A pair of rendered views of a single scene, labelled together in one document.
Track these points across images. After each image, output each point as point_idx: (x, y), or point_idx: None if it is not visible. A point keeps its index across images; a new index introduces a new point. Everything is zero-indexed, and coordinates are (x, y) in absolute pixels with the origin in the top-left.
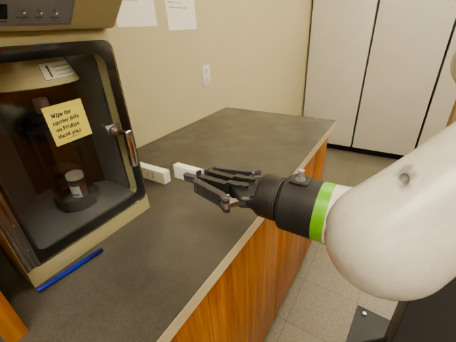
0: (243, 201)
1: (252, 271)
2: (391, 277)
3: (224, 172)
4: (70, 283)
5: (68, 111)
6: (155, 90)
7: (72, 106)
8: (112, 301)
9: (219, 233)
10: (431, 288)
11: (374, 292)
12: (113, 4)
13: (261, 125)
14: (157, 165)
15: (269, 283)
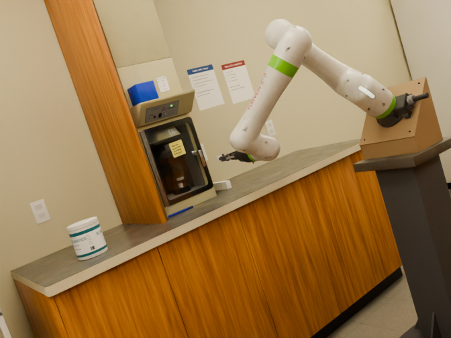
0: (233, 155)
1: (282, 231)
2: (233, 141)
3: None
4: (180, 214)
5: (177, 144)
6: (227, 144)
7: (178, 142)
8: (195, 212)
9: (245, 192)
10: (241, 141)
11: (235, 147)
12: (190, 103)
13: (311, 153)
14: None
15: (313, 259)
